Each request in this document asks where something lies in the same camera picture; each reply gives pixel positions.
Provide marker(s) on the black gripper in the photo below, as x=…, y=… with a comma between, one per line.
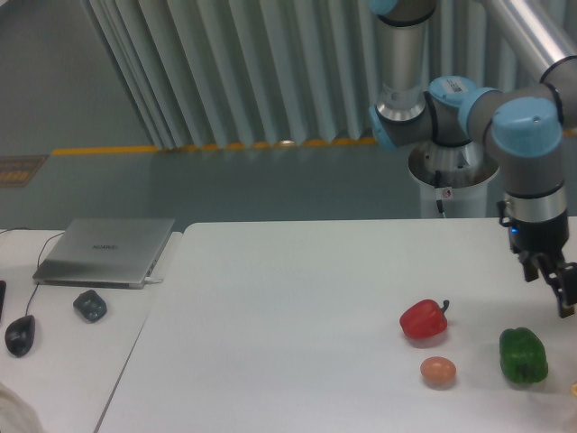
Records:
x=528, y=239

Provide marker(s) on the red bell pepper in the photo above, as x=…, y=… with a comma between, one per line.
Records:
x=425, y=319

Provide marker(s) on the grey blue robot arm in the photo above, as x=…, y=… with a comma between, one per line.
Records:
x=520, y=130

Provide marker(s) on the green bell pepper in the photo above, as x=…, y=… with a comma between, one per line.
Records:
x=522, y=356

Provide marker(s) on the brown egg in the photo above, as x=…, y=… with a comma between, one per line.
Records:
x=438, y=370

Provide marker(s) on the white corrugated folding screen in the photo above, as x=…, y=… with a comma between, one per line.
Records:
x=223, y=72

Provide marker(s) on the silver laptop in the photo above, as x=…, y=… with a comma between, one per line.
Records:
x=117, y=253

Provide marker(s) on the small black plastic object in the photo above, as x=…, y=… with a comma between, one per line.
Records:
x=90, y=305

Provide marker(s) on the white side table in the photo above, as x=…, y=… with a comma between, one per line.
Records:
x=69, y=375

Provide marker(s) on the black computer mouse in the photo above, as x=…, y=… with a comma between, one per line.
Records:
x=20, y=335

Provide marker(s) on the black device at edge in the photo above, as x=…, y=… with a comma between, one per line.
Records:
x=2, y=297

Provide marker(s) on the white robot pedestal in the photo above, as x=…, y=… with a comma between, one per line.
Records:
x=453, y=181

